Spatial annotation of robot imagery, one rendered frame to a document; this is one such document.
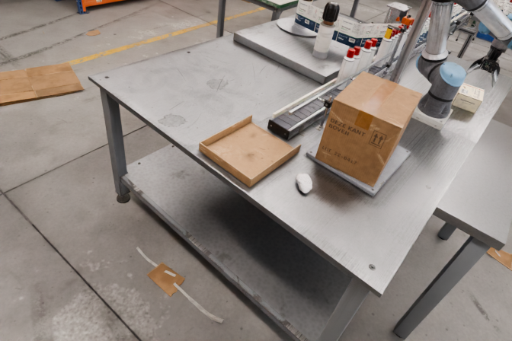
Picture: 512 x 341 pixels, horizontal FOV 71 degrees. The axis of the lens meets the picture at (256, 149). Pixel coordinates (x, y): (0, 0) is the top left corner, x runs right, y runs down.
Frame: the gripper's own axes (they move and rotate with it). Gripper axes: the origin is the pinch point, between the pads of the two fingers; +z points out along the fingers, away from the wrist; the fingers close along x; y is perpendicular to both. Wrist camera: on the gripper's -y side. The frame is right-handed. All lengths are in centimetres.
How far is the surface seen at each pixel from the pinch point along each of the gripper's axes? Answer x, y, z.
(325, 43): -79, 22, 0
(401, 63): -38.4, 15.1, -1.3
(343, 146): -39, 104, 1
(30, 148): -230, 118, 97
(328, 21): -82, 21, -12
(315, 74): -75, 40, 10
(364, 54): -55, 32, -6
